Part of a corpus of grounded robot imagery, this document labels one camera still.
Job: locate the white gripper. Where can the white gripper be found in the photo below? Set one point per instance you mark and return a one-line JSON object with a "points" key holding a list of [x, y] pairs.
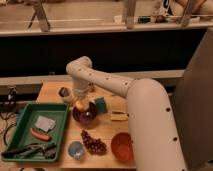
{"points": [[81, 95]]}

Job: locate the red yellow apple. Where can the red yellow apple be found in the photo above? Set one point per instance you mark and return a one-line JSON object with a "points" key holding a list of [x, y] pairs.
{"points": [[80, 107]]}

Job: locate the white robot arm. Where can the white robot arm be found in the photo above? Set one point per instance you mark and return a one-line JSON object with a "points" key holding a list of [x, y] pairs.
{"points": [[156, 143]]}

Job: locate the green plastic tray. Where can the green plastic tray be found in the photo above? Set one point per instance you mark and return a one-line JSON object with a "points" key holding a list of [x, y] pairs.
{"points": [[27, 120]]}

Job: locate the green sponge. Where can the green sponge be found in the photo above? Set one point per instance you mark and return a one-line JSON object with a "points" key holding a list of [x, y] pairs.
{"points": [[101, 105]]}

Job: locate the dark purple bowl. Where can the dark purple bowl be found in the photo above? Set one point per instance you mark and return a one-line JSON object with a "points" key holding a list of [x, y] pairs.
{"points": [[87, 116]]}

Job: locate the wooden block piece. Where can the wooden block piece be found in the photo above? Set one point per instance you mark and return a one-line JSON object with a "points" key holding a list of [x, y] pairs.
{"points": [[118, 116]]}

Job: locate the grey folded cloth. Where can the grey folded cloth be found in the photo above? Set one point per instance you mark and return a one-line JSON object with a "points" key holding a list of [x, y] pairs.
{"points": [[45, 124]]}

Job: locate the brown grape bunch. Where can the brown grape bunch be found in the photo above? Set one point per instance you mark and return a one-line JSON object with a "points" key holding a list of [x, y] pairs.
{"points": [[92, 145]]}

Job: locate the blue small cup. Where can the blue small cup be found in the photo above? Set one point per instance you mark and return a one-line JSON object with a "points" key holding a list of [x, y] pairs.
{"points": [[76, 150]]}

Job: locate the orange carrot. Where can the orange carrot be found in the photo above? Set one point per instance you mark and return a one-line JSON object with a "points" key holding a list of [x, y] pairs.
{"points": [[39, 135]]}

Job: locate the orange bowl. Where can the orange bowl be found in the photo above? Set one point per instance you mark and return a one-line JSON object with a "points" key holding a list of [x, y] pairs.
{"points": [[121, 147]]}

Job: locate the metal stand leg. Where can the metal stand leg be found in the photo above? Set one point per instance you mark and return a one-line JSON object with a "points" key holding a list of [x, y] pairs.
{"points": [[40, 14]]}

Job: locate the grey panel board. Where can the grey panel board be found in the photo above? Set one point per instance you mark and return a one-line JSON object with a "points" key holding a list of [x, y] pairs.
{"points": [[192, 103]]}

